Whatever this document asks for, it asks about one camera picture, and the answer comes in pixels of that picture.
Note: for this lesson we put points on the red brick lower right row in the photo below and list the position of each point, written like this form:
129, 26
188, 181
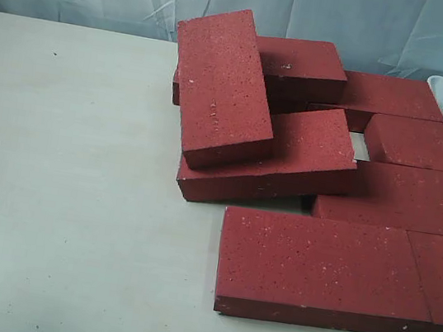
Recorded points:
389, 195

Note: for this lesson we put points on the red brick top stacked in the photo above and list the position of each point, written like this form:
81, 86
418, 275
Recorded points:
298, 72

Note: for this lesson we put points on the red brick front large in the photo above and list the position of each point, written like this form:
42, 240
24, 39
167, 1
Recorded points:
303, 270

